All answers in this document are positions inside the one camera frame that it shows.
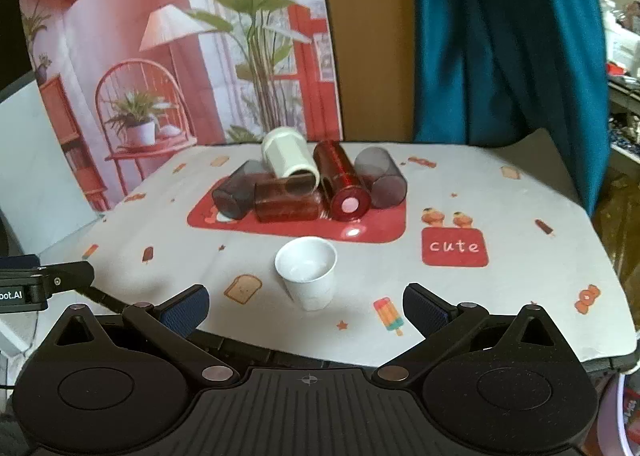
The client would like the dark grey square cup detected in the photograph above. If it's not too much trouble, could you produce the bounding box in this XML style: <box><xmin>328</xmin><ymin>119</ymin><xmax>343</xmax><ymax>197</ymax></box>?
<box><xmin>211</xmin><ymin>159</ymin><xmax>267</xmax><ymax>219</ymax></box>

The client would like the brown wooden board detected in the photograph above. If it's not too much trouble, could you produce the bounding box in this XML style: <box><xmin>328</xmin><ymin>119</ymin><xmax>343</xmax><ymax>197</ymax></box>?
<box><xmin>317</xmin><ymin>0</ymin><xmax>419</xmax><ymax>142</ymax></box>

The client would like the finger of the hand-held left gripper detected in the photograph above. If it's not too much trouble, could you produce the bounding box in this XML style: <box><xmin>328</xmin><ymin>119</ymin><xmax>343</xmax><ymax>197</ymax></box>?
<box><xmin>80</xmin><ymin>285</ymin><xmax>129</xmax><ymax>316</ymax></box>
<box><xmin>36</xmin><ymin>261</ymin><xmax>96</xmax><ymax>298</ymax></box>

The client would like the teal hanging cloth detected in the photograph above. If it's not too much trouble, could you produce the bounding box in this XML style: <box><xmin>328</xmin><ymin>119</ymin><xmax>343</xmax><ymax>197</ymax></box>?
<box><xmin>409</xmin><ymin>0</ymin><xmax>612</xmax><ymax>218</ymax></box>

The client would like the cluttered shelf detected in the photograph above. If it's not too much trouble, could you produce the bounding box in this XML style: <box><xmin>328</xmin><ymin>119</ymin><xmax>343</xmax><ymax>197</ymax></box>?
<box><xmin>582</xmin><ymin>0</ymin><xmax>640</xmax><ymax>172</ymax></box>

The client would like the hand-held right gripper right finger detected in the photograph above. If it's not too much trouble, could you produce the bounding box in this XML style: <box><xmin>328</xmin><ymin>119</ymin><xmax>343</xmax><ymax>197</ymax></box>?
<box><xmin>371</xmin><ymin>282</ymin><xmax>567</xmax><ymax>390</ymax></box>

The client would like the pink room printed backdrop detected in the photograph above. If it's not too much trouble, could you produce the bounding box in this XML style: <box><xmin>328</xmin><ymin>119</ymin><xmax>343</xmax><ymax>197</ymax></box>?
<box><xmin>15</xmin><ymin>0</ymin><xmax>344</xmax><ymax>213</ymax></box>

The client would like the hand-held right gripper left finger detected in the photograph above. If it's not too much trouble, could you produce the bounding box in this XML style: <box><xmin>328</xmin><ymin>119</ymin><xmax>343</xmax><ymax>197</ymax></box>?
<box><xmin>50</xmin><ymin>284</ymin><xmax>242</xmax><ymax>388</ymax></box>

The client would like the brown translucent plastic cup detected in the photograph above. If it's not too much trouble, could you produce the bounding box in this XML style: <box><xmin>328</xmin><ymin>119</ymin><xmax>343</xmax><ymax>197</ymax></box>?
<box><xmin>253</xmin><ymin>174</ymin><xmax>325</xmax><ymax>224</ymax></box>

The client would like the printed grey red tablecloth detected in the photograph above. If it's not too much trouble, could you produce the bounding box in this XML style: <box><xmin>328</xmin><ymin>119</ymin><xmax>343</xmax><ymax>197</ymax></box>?
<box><xmin>36</xmin><ymin>140</ymin><xmax>639</xmax><ymax>370</ymax></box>

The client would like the white flat panel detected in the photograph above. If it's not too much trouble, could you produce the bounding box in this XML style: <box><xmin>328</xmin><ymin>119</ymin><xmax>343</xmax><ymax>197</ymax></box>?
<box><xmin>0</xmin><ymin>80</ymin><xmax>107</xmax><ymax>258</ymax></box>

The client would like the red glitter plastic cup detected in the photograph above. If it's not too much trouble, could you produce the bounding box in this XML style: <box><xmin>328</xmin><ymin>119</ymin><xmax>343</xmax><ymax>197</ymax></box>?
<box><xmin>313</xmin><ymin>139</ymin><xmax>372</xmax><ymax>223</ymax></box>

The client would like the pink plastic container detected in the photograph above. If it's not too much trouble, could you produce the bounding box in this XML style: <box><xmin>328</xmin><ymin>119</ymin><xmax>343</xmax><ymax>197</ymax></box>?
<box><xmin>597</xmin><ymin>370</ymin><xmax>640</xmax><ymax>456</ymax></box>

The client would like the smoky grey round cup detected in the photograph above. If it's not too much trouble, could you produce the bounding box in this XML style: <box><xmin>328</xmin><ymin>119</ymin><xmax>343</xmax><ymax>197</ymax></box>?
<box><xmin>354</xmin><ymin>146</ymin><xmax>408</xmax><ymax>210</ymax></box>

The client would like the white faceted plastic cup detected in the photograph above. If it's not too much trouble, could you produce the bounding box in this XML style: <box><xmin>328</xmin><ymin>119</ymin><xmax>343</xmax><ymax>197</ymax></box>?
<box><xmin>261</xmin><ymin>126</ymin><xmax>322</xmax><ymax>189</ymax></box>

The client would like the white paper cup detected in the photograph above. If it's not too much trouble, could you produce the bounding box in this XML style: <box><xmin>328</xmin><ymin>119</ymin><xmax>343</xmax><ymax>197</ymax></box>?
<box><xmin>274</xmin><ymin>236</ymin><xmax>338</xmax><ymax>312</ymax></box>

